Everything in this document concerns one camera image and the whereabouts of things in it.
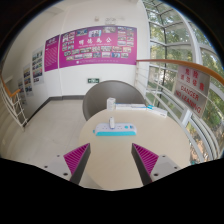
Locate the white-framed glass window wall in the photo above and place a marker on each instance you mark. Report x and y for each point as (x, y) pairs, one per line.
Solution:
(173, 36)

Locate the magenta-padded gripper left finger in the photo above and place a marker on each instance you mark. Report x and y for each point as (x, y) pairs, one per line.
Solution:
(77, 159)

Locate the flat long white box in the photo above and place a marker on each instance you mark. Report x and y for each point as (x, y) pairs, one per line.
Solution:
(123, 106)
(139, 106)

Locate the white stair railing orange handrail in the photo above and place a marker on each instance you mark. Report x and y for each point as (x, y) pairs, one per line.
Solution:
(15, 106)

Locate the flat white and teal box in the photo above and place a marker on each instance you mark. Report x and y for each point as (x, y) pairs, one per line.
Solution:
(156, 110)

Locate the white photo display board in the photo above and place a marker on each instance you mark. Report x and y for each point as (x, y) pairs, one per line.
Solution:
(27, 80)
(37, 66)
(21, 89)

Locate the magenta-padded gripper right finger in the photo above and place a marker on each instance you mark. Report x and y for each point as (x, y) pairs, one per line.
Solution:
(146, 160)

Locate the white and teal power strip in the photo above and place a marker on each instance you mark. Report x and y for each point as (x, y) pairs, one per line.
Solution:
(125, 129)

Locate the grey sign with red characters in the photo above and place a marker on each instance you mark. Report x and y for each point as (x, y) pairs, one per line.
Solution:
(193, 79)

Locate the large magenta photo poster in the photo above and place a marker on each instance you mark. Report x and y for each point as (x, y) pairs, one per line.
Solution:
(98, 46)

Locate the green exit sign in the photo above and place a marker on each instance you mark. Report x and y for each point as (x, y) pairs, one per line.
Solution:
(93, 80)

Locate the narrow magenta text poster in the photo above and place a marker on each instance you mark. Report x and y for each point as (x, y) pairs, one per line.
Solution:
(51, 53)

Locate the small upright white box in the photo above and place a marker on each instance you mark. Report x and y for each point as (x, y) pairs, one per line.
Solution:
(111, 104)

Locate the white railing with orange handrail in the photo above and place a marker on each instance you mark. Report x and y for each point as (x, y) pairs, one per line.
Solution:
(180, 63)

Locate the grey round-backed chair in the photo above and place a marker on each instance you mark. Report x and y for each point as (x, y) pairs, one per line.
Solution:
(100, 95)

